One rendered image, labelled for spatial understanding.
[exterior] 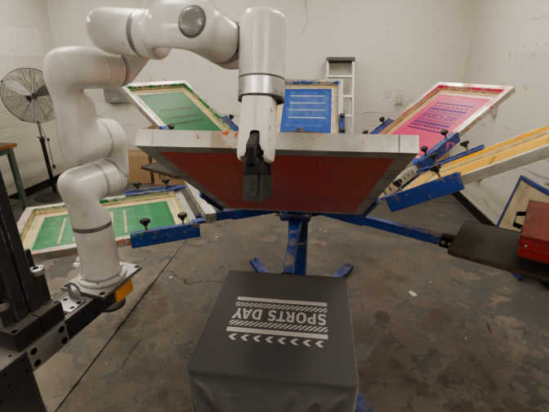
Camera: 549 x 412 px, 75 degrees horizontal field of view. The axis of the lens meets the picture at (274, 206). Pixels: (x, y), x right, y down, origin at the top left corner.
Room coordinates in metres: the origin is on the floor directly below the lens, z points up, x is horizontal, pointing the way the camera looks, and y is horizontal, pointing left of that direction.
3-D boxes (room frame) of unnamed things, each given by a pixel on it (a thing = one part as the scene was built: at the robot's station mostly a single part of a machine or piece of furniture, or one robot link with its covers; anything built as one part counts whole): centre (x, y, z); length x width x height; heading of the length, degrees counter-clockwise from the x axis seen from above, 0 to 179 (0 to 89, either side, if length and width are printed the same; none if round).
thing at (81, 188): (0.86, 0.48, 1.37); 0.13 x 0.10 x 0.16; 154
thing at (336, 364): (0.91, -0.02, 0.95); 0.48 x 0.44 x 0.01; 173
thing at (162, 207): (1.66, 0.68, 1.05); 1.08 x 0.61 x 0.23; 113
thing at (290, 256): (1.40, -0.07, 0.89); 1.24 x 0.06 x 0.06; 173
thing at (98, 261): (0.86, 0.49, 1.21); 0.16 x 0.13 x 0.15; 72
